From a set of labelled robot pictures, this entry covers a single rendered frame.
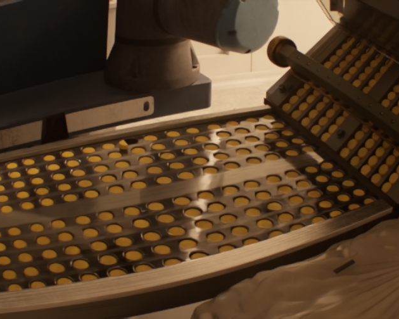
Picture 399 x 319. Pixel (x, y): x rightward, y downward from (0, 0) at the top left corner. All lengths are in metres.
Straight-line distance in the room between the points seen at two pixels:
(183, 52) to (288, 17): 2.17
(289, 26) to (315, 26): 0.19
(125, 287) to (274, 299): 0.09
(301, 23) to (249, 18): 2.38
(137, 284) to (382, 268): 0.15
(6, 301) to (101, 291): 0.07
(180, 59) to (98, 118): 0.19
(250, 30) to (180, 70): 0.22
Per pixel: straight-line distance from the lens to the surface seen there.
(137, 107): 1.26
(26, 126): 1.18
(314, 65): 0.60
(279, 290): 0.36
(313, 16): 3.50
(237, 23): 1.07
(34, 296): 0.38
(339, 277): 0.37
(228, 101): 3.13
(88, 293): 0.39
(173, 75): 1.25
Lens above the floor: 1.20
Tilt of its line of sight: 27 degrees down
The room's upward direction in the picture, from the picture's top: 1 degrees clockwise
